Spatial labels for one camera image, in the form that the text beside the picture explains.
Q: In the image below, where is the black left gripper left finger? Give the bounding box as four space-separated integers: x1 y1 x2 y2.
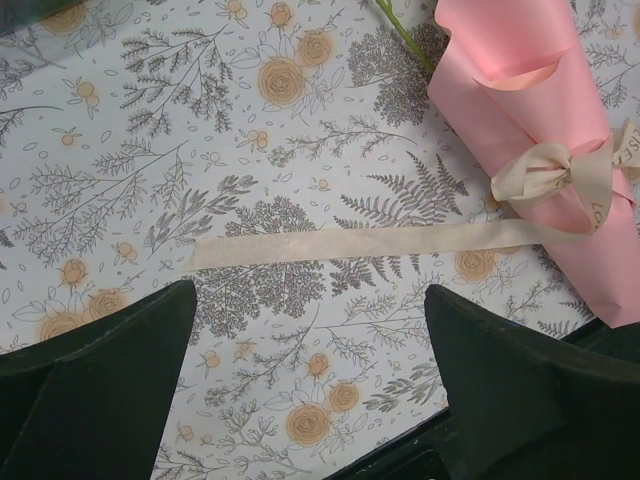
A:
1 280 197 479

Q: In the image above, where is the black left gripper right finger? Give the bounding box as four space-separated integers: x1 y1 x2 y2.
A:
425 285 639 479

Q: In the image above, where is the beige printed ribbon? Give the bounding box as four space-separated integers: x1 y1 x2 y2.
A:
184 121 639 272

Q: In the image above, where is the pink wrapping paper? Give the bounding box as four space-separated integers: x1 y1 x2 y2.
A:
428 1 639 328

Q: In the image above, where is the pink rose flower stem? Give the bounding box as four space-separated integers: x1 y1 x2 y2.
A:
375 0 435 74

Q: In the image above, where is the floral patterned table mat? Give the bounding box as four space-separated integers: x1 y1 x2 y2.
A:
1 1 639 479

